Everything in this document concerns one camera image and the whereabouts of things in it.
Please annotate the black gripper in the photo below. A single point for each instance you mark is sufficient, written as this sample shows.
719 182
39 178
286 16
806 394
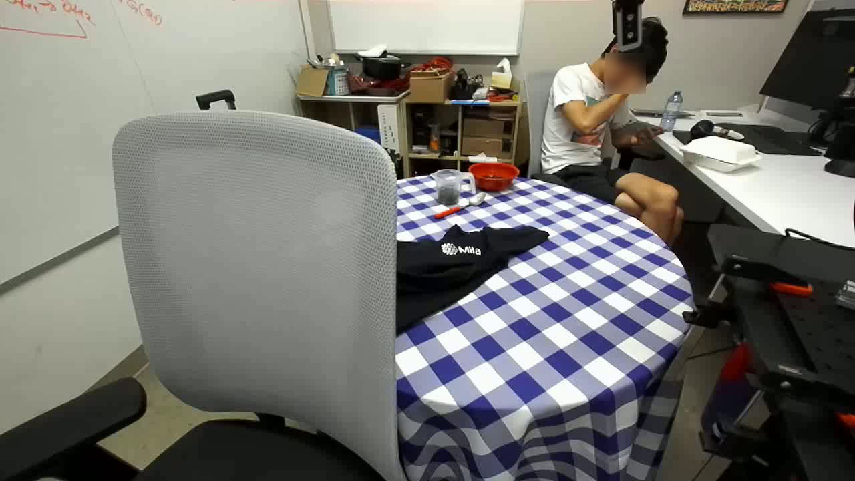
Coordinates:
626 23

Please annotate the black hooded garment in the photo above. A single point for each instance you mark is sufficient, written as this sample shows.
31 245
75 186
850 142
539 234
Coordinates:
437 273

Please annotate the grey mesh office chair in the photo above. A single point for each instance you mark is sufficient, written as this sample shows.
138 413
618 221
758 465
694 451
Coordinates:
261 255

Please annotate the framed picture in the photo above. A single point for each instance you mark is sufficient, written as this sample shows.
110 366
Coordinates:
734 7

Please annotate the plastic water bottle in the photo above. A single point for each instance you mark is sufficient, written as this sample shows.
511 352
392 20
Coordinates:
673 110

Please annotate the seated person white shirt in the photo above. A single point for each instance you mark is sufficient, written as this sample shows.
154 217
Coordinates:
590 114

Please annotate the white styrofoam container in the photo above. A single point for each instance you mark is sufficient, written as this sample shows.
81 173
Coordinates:
719 153

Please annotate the black computer monitor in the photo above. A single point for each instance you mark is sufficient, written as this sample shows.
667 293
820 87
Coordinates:
815 62

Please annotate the red bowl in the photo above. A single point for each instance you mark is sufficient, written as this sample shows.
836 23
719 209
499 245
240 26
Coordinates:
492 178

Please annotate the cardboard box on shelf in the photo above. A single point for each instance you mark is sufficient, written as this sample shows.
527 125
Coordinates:
428 87

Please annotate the wooden shelf unit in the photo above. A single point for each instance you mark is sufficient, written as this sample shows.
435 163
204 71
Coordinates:
479 121

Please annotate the clear plastic cup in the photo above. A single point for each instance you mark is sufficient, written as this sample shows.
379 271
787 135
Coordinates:
447 186

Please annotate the blue white checkered tablecloth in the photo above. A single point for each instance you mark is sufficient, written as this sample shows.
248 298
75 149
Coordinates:
554 366

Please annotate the black robot mounting cart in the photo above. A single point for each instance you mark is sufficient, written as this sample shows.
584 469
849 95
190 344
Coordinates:
783 401

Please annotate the red handled knife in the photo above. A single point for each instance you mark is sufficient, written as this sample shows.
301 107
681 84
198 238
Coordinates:
459 209

